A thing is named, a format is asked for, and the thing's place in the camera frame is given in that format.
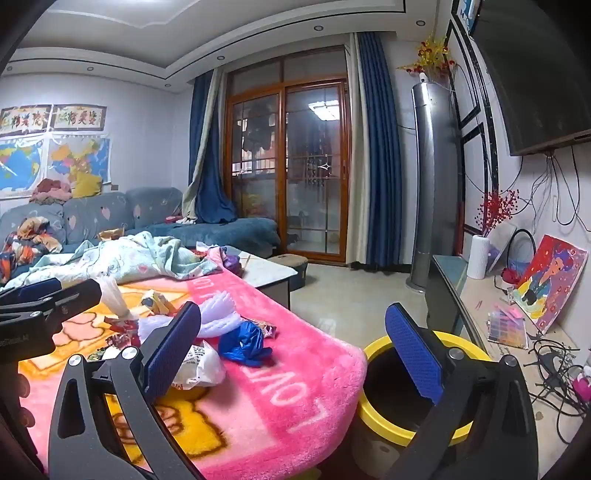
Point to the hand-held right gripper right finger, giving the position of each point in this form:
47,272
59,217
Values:
413,355

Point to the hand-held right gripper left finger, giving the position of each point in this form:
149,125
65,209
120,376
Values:
171,350

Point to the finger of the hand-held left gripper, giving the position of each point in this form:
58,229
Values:
27,291
76,300

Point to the white plastic bag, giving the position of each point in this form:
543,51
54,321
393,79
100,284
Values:
205,369

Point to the clear plastic bag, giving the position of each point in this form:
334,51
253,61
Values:
115,297

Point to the gold snack wrapper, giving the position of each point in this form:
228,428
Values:
157,303

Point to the blue plastic bag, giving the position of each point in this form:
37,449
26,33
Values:
244,344

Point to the yellow-rimmed black trash bin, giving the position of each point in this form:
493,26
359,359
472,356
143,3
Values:
383,425

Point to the purple yellow candy wrapper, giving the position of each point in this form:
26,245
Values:
268,330

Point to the person's left hand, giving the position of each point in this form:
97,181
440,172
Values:
24,399

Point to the colourful clothes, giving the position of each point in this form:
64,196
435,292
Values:
27,240

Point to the light blue printed quilt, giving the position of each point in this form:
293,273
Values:
138,258

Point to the long television cabinet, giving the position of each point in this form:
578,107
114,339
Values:
480,314

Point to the clear bead organizer box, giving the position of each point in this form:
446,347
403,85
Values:
508,327

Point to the pink clothes pile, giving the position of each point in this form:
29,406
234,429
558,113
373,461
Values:
51,190

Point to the purple bag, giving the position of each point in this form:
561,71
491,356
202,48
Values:
231,264

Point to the pink printed blanket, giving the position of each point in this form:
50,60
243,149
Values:
277,369

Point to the yellow cushion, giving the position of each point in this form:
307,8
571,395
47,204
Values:
87,184

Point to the white ribbed vase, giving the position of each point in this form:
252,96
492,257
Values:
478,258

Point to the white top coffee table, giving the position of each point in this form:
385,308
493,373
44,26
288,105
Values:
270,277

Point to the world map poster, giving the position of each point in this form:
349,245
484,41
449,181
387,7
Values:
18,166

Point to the white canvas picture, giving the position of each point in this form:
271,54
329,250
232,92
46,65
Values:
501,249

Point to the country map poster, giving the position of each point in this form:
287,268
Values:
78,157

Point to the blue grey sofa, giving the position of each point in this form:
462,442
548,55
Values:
249,230

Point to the round grey stool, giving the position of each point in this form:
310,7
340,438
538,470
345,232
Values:
293,270

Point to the colourful portrait painting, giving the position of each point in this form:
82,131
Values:
551,281

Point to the blue curtain with beige lining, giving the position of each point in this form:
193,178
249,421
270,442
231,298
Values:
210,184
376,152

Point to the framed embroidery picture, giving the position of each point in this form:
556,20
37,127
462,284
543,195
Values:
78,117
23,120

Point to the silver tower air conditioner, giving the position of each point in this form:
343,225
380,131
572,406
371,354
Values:
434,184

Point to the wooden sliding glass door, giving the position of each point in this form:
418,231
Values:
286,161

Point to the yellow artificial flowers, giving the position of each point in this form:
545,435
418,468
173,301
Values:
431,55

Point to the black wall television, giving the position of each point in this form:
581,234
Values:
531,69

